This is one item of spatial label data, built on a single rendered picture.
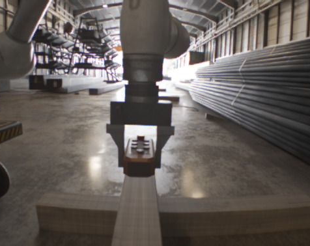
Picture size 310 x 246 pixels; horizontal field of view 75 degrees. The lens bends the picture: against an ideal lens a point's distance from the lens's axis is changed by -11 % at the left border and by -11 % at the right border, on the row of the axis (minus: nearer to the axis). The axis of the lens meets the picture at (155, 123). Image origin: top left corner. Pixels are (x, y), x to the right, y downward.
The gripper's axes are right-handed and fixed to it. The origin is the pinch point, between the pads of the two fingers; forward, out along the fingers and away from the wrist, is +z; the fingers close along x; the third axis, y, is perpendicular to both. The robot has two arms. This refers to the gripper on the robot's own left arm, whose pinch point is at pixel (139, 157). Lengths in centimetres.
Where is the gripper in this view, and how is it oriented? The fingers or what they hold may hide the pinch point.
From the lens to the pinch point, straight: 52.0
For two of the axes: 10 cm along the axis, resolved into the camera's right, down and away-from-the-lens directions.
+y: 0.4, 2.0, -9.8
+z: -0.4, 9.8, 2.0
